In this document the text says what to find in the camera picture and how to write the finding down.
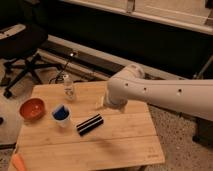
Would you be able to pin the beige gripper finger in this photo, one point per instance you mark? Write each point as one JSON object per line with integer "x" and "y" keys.
{"x": 99, "y": 104}

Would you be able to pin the black power strip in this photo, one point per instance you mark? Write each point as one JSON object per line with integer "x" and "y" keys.
{"x": 85, "y": 59}

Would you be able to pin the white cup with blue object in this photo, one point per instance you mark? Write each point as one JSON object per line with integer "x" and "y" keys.
{"x": 61, "y": 115}

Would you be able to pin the clear plastic bottle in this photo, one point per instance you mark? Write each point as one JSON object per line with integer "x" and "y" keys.
{"x": 69, "y": 87}

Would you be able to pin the black striped cylinder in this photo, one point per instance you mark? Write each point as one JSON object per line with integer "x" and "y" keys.
{"x": 90, "y": 124}

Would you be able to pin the wooden table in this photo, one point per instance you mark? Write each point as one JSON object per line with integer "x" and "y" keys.
{"x": 125, "y": 139}

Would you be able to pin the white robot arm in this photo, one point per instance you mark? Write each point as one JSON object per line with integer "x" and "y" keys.
{"x": 193, "y": 97}

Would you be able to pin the black office chair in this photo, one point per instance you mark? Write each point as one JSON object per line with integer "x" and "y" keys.
{"x": 19, "y": 41}

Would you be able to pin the orange carrot toy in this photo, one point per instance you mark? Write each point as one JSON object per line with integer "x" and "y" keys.
{"x": 18, "y": 162}

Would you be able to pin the orange bowl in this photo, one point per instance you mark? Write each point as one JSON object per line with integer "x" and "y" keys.
{"x": 32, "y": 109}

